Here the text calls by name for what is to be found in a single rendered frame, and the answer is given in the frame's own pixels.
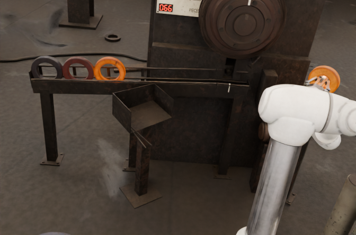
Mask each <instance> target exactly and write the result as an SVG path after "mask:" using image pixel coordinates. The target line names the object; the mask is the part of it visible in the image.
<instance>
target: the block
mask: <svg viewBox="0 0 356 235"><path fill-rule="evenodd" d="M277 80H278V75H277V73H276V72H275V70H274V69H263V70H262V73H261V78H260V82H259V86H258V89H257V93H256V98H255V103H256V106H257V108H259V102H260V99H261V96H262V94H263V92H264V90H265V89H266V88H269V87H271V86H275V85H276V83H277Z"/></svg>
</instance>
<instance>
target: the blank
mask: <svg viewBox="0 0 356 235"><path fill-rule="evenodd" d="M316 76H317V77H319V76H326V77H327V78H328V79H329V81H330V87H329V88H330V93H333V92H335V91H336V90H337V88H338V87H339V85H340V77H339V74H338V73H337V71H336V70H335V69H333V68H332V67H329V66H318V67H316V68H314V69H313V70H312V71H311V72H310V74H309V76H308V80H310V79H312V78H314V77H316Z"/></svg>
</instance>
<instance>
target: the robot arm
mask: <svg viewBox="0 0 356 235"><path fill-rule="evenodd" d="M320 82H321V83H320ZM319 83H320V84H319ZM325 84H326V89H324V88H323V86H324V85H325ZM329 87H330V81H329V80H328V78H327V77H326V76H320V77H319V78H318V77H317V76H316V77H314V78H312V79H310V80H307V81H305V83H304V86H299V85H291V84H282V85H275V86H271V87H269V88H266V89H265V90H264V92H263V94H262V96H261V99H260V102H259V108H258V112H259V115H260V117H261V119H262V120H263V121H264V122H266V123H268V132H269V135H270V137H271V138H270V142H269V145H268V149H267V152H266V155H265V160H264V163H263V167H262V171H261V174H260V180H259V184H258V186H257V190H256V194H255V198H254V202H253V205H252V209H251V213H250V217H249V220H248V224H247V226H246V227H244V228H242V229H240V230H239V231H238V232H237V234H236V235H275V234H276V231H277V228H278V225H279V221H280V218H281V214H282V211H283V207H284V204H285V201H286V198H287V195H288V191H289V188H290V184H291V181H292V178H293V174H294V172H295V168H296V164H297V161H298V158H299V154H300V151H301V148H302V146H303V145H304V144H305V143H306V142H307V141H308V140H309V138H310V137H311V136H312V137H313V138H314V140H315V141H316V142H317V143H318V144H319V145H320V146H321V147H323V148H324V149H327V150H332V149H335V148H337V147H338V146H339V145H340V143H341V136H340V135H341V134H343V135H347V136H355V135H356V101H352V100H349V99H348V98H345V97H343V96H340V95H336V94H333V93H330V88H329Z"/></svg>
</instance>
